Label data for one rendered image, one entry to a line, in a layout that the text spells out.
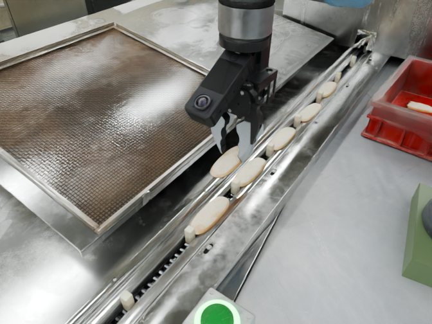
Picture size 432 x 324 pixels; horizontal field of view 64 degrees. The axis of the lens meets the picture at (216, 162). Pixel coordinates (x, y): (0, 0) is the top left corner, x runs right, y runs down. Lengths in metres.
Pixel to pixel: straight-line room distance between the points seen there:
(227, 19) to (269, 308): 0.41
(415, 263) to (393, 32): 0.82
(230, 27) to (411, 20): 0.85
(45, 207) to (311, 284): 0.44
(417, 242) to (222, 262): 0.31
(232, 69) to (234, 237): 0.26
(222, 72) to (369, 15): 0.84
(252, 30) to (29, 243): 0.51
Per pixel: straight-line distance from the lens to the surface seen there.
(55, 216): 0.60
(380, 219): 0.72
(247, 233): 0.58
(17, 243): 0.70
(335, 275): 0.61
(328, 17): 1.31
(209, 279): 0.53
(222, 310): 0.45
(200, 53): 1.01
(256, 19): 0.47
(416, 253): 0.62
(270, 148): 0.74
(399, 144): 0.89
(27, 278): 0.65
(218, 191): 0.65
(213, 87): 0.48
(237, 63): 0.50
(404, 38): 1.27
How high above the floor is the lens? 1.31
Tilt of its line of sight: 40 degrees down
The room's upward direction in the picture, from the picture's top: straight up
